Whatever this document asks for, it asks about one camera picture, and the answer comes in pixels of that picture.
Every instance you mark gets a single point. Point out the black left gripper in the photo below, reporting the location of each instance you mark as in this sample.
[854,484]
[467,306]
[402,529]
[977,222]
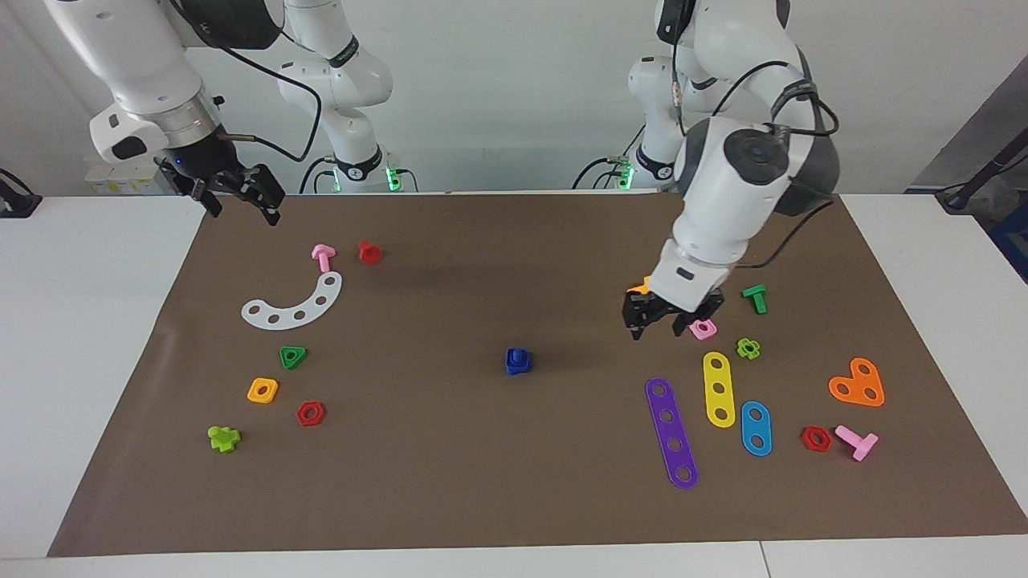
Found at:
[654,309]

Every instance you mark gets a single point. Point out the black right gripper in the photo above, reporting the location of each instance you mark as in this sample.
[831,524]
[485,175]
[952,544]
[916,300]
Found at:
[209,168]

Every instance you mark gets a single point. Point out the blue square nut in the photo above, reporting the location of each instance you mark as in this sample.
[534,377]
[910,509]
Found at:
[518,368]

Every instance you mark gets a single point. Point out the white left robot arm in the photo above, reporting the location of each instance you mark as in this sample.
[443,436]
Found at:
[723,209]

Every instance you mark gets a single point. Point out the orange plastic screw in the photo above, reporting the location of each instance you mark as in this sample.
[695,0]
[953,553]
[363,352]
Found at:
[639,286]

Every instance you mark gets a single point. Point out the pink square nut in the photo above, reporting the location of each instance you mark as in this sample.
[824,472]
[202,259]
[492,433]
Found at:
[709,331]

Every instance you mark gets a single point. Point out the lime green cross nut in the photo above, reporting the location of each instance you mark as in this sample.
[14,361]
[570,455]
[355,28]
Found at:
[742,350]

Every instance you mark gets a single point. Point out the pink plastic screw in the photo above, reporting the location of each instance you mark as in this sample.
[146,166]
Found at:
[859,443]
[324,257]

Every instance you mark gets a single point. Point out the green plastic screw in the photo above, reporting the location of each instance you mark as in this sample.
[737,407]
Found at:
[757,299]

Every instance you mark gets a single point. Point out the red plastic screw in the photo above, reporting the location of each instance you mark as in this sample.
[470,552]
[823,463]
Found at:
[369,254]

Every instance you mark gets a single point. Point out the green triangle nut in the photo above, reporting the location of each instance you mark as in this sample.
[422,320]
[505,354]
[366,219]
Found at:
[301,352]

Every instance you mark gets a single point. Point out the red hexagon nut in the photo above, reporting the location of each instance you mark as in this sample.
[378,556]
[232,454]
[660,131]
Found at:
[805,439]
[302,414]

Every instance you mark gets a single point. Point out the orange square nut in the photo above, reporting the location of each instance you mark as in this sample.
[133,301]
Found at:
[252,393]

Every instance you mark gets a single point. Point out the lime green cross-head screw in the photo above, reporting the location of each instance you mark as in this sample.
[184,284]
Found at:
[222,439]

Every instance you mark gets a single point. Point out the yellow three-hole plate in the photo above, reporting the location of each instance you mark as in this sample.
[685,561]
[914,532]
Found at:
[718,376]

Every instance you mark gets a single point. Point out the purple four-hole plate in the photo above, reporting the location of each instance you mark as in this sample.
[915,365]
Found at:
[671,429]

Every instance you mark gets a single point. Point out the white curved five-hole plate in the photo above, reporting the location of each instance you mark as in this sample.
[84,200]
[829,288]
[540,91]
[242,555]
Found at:
[311,309]

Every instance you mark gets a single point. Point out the white boxes stack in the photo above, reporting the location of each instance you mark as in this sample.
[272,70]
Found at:
[120,183]

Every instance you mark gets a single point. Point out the blue two-hole plate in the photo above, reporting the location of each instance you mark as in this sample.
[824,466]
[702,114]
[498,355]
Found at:
[756,429]

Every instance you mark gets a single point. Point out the orange heart-shaped plate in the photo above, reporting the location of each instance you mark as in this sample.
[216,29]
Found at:
[856,385]

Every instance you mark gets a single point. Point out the black table clamp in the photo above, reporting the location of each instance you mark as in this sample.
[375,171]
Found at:
[20,205]

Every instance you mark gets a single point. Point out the brown table mat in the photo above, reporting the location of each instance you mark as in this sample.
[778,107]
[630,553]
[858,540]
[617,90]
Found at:
[482,466]

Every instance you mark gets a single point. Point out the black stand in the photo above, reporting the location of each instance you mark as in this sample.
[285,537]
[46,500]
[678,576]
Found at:
[956,199]

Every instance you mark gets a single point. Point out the blue bin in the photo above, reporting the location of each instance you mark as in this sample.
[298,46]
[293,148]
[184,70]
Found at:
[1013,241]

